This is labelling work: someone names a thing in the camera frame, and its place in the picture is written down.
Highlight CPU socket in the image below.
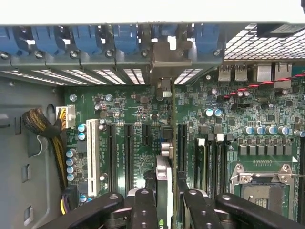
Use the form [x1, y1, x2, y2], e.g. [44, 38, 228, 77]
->
[229, 163, 297, 221]

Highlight silver USB port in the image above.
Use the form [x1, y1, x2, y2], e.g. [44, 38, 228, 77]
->
[218, 64, 232, 82]
[234, 64, 248, 82]

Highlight red black twisted wire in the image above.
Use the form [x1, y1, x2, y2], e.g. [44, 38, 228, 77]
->
[223, 73, 305, 100]

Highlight white power connector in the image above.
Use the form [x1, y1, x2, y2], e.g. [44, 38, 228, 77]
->
[56, 105, 76, 129]

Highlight tall silver port housing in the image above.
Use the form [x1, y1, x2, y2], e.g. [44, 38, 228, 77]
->
[274, 61, 293, 89]

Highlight white PCI expansion slot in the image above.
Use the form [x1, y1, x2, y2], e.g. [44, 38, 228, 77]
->
[85, 118, 100, 198]

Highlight square silver port housing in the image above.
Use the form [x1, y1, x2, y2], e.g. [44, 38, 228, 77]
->
[256, 63, 273, 83]

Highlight green motherboard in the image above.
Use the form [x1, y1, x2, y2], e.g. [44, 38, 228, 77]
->
[63, 69, 305, 229]

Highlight black RAM slot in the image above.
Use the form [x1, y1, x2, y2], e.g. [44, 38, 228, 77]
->
[215, 133, 226, 198]
[206, 133, 216, 198]

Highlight black power connector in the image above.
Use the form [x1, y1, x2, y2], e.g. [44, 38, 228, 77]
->
[62, 185, 79, 212]

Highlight short black expansion slot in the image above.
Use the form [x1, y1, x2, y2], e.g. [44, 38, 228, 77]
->
[142, 123, 152, 147]

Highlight braided black yellow power cable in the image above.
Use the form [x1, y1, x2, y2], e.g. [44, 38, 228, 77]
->
[21, 107, 70, 191]

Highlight blue card retention clip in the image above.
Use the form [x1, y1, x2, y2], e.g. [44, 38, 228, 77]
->
[113, 25, 141, 57]
[151, 23, 179, 42]
[193, 23, 222, 57]
[0, 25, 24, 58]
[72, 25, 103, 57]
[30, 25, 63, 57]

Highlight open black PC case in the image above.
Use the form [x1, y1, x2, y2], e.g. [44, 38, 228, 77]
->
[0, 22, 305, 229]

